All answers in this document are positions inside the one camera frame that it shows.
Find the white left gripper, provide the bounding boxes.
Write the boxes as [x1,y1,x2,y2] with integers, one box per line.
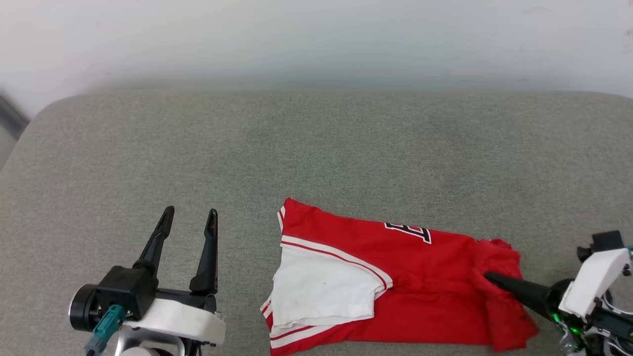
[124,206,226,347]

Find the grey fabric sofa cushion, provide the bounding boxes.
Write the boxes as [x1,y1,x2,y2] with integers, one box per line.
[0,90,633,356]

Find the teal left cable connector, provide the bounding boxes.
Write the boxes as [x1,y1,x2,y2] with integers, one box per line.
[85,304,127,355]

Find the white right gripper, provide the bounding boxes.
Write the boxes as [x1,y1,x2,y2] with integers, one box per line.
[483,247,631,320]

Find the black round left gripper motor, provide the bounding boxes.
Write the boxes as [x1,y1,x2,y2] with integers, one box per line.
[69,284,102,332]

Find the red and white sports jersey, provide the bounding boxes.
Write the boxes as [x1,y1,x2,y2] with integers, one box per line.
[260,197,540,356]

